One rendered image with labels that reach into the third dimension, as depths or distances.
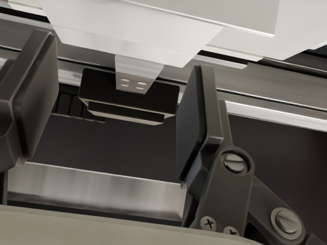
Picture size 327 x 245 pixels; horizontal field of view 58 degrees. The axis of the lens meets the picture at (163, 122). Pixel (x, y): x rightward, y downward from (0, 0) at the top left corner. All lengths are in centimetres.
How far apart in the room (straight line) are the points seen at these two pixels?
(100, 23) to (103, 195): 9
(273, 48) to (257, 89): 29
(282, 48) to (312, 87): 34
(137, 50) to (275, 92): 31
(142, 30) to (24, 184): 10
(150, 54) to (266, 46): 7
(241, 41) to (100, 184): 11
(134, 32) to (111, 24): 1
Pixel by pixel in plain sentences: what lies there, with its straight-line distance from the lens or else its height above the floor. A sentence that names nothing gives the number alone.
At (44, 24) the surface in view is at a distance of 20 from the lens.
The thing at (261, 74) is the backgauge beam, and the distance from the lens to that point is 47.
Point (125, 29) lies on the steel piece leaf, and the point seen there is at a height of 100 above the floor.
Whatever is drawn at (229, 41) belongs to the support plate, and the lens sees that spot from 16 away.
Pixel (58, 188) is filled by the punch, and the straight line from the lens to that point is 18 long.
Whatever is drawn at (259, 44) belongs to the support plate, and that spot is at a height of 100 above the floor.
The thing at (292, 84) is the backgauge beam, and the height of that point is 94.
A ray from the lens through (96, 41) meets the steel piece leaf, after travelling 20.
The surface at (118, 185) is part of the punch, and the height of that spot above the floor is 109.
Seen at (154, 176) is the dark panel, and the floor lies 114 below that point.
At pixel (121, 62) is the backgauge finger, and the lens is 22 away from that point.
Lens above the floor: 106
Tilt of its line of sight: 4 degrees down
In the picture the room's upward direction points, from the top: 171 degrees counter-clockwise
